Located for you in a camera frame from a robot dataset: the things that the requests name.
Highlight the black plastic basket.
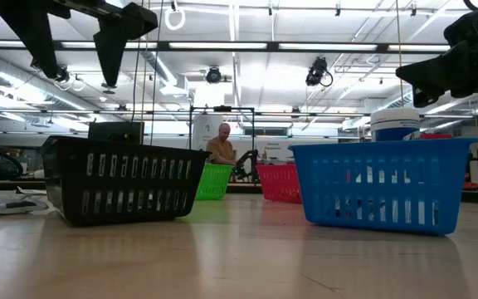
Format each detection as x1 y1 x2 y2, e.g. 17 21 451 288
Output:
38 135 210 228

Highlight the yellow hanging cable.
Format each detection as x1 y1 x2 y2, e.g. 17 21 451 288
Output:
395 0 404 101

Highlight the green plastic basket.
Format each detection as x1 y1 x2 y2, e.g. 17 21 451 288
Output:
194 163 235 202

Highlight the red plastic basket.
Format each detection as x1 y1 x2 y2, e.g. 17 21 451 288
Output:
256 163 303 205

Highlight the black background frame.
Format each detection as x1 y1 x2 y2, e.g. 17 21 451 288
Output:
188 105 256 151

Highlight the black aluminium rig frame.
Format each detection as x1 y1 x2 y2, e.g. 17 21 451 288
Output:
0 40 478 207

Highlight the white hanging ring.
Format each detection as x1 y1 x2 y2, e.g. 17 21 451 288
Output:
163 7 187 32

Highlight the black overhead camera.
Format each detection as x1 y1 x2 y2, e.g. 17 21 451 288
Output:
305 56 334 88
52 65 71 84

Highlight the black hanging cable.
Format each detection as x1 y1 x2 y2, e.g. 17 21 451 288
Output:
149 0 165 146
129 32 145 124

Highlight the blue plastic basket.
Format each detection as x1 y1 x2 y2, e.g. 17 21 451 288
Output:
288 137 478 237

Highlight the white looped ceiling cable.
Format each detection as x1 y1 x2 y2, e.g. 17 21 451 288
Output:
54 74 86 92

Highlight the black monitor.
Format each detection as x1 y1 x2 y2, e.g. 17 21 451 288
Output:
87 120 146 146

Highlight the white cylindrical tank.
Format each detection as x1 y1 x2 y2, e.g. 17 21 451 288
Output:
192 113 225 151

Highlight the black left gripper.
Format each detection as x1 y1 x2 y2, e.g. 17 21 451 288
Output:
0 0 159 89

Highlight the person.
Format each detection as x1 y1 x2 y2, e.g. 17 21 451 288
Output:
205 122 238 167

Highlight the white container with blue band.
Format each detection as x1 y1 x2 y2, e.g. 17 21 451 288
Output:
370 107 422 142

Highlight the black round ceiling fixture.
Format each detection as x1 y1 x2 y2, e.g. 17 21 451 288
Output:
205 66 223 85

